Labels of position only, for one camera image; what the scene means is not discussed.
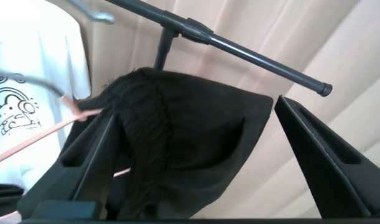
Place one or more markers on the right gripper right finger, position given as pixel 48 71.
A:
pixel 332 174

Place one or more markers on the white t-shirt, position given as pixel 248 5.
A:
pixel 28 46

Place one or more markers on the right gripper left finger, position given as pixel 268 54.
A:
pixel 90 174

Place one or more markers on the black clothes rack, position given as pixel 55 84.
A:
pixel 255 59

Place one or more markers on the beige curtain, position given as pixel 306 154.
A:
pixel 332 37

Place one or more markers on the black garment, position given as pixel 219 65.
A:
pixel 202 130

